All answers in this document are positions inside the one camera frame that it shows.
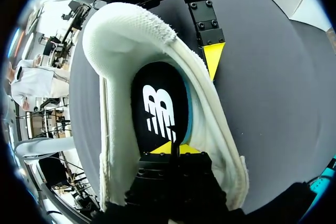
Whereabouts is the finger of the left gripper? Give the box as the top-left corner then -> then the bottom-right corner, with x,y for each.
183,0 -> 226,82

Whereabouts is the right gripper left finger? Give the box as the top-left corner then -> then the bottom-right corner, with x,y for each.
125,141 -> 176,210

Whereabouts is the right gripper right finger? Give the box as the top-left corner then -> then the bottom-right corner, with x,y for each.
175,144 -> 228,210

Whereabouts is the blue and black insole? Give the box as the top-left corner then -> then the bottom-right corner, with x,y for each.
130,61 -> 195,154

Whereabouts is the white mesh shoe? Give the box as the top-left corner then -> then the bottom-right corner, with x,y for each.
81,2 -> 249,212

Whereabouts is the teal box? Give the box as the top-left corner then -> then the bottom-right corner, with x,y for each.
308,158 -> 336,201

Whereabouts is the person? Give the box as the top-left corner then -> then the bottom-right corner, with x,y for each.
4,53 -> 70,111

